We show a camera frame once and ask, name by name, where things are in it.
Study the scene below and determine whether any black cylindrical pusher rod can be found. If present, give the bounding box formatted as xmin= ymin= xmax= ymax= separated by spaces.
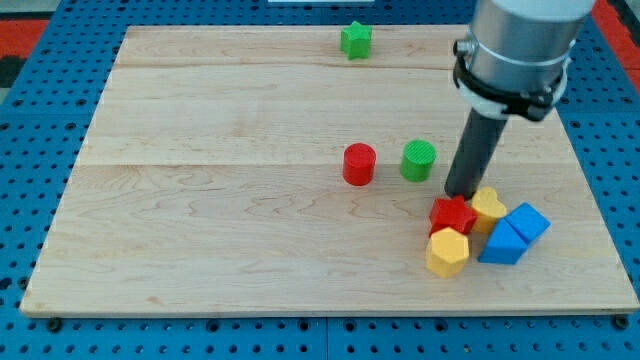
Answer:
xmin=444 ymin=109 xmax=508 ymax=199

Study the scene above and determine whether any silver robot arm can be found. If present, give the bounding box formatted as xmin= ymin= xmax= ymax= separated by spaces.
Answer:
xmin=444 ymin=0 xmax=595 ymax=199

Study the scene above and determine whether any red star block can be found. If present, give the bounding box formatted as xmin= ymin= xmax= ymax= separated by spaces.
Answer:
xmin=429 ymin=195 xmax=477 ymax=235

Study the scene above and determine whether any green star block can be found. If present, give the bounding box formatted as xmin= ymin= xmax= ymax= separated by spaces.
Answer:
xmin=340 ymin=21 xmax=373 ymax=60

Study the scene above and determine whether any yellow heart block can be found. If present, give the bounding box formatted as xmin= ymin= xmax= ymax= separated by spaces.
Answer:
xmin=471 ymin=186 xmax=508 ymax=234

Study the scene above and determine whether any green cylinder block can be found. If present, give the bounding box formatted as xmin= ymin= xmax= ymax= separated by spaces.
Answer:
xmin=400 ymin=139 xmax=437 ymax=182

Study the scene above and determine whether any yellow hexagon block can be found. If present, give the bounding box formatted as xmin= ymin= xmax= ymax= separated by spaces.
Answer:
xmin=425 ymin=227 xmax=470 ymax=278

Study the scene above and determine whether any blue triangle block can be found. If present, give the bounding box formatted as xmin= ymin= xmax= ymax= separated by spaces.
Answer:
xmin=478 ymin=219 xmax=528 ymax=265

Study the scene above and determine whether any blue cube block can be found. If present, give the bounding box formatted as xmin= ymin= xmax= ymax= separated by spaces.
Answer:
xmin=505 ymin=202 xmax=551 ymax=245

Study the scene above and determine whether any red cylinder block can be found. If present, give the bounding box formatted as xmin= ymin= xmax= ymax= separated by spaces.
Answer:
xmin=343 ymin=143 xmax=376 ymax=186

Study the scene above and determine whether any wooden board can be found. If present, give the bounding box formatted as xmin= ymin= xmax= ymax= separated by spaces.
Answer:
xmin=20 ymin=25 xmax=639 ymax=318

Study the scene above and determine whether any black cable clamp ring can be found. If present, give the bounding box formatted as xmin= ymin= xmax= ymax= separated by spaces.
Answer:
xmin=452 ymin=38 xmax=569 ymax=123

